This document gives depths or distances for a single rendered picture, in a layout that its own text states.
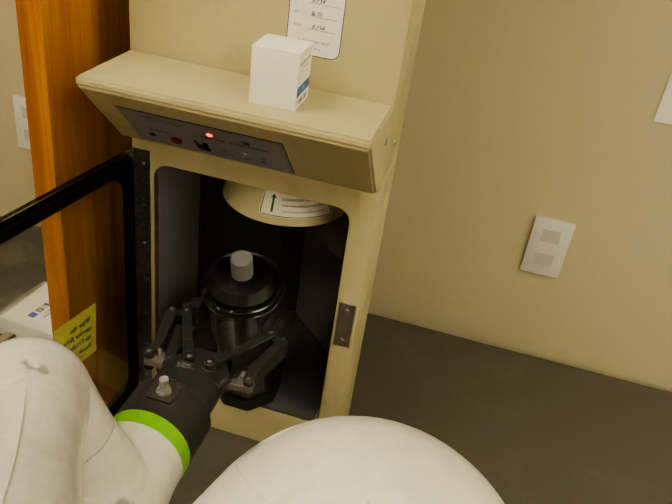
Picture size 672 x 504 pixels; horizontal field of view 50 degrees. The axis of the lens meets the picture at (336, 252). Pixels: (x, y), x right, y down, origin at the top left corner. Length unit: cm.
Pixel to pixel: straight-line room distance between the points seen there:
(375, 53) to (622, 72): 54
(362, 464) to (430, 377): 109
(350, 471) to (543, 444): 105
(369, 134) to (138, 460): 38
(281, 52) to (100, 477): 43
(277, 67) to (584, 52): 61
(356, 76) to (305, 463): 62
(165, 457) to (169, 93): 36
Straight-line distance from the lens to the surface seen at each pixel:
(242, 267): 90
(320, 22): 80
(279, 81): 74
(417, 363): 134
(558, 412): 134
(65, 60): 89
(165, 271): 105
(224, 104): 75
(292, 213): 92
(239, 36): 84
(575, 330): 144
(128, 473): 69
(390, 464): 23
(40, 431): 53
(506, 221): 133
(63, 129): 91
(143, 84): 79
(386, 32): 79
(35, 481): 47
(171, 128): 82
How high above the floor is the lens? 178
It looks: 31 degrees down
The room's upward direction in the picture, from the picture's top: 8 degrees clockwise
